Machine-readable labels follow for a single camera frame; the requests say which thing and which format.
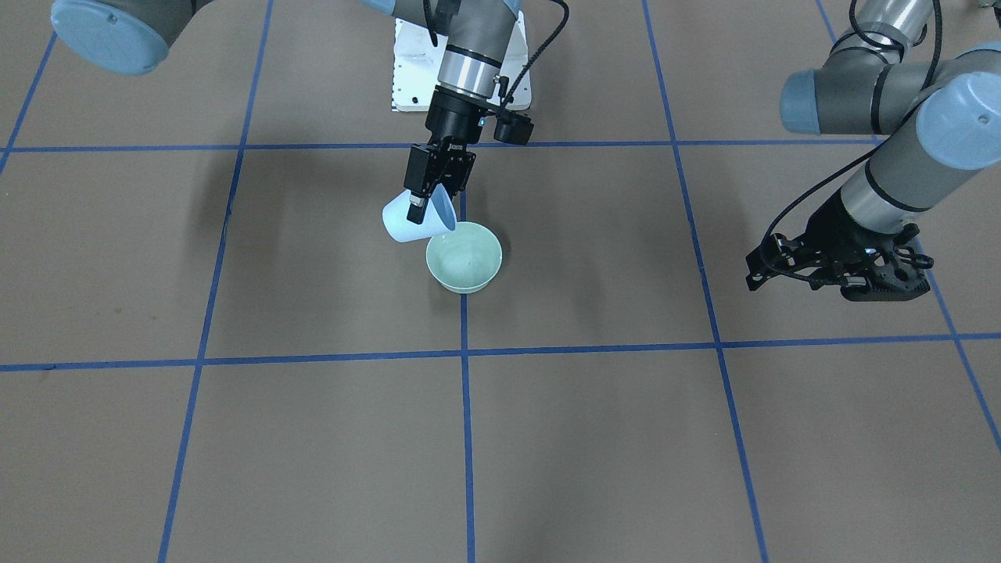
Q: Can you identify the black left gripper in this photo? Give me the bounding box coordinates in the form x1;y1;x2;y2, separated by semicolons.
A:
746;195;920;292

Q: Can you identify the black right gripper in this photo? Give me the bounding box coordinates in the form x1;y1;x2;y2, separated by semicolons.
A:
404;87;487;224

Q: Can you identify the light blue plastic cup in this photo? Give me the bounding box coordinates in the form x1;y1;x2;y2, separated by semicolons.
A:
382;184;457;244

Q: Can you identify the green ceramic bowl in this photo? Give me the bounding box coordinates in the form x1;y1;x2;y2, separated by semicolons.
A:
425;221;504;295

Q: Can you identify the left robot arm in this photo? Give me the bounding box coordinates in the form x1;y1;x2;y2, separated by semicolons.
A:
746;1;1000;302

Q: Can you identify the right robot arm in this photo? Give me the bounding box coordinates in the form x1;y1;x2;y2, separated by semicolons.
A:
50;1;535;225

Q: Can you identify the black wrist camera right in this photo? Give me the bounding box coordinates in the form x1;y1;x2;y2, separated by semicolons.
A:
493;109;535;146

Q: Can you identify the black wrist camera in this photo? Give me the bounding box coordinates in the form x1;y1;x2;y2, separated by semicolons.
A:
493;109;535;146
840;246;935;303

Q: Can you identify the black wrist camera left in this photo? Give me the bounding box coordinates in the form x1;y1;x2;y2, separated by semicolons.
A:
840;246;935;303

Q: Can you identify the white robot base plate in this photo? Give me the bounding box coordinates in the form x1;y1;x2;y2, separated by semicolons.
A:
391;11;529;112

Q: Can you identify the black cable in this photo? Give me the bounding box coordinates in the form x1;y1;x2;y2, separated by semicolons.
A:
497;0;570;110

